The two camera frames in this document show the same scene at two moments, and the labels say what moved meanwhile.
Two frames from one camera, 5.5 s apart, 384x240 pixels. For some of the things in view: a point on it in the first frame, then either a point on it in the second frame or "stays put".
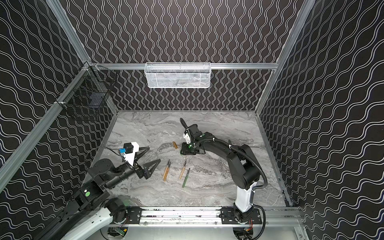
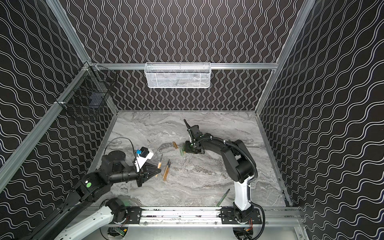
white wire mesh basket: [173, 75] stays put
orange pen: [182, 173] → [159, 165]
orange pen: [166, 170] stays put
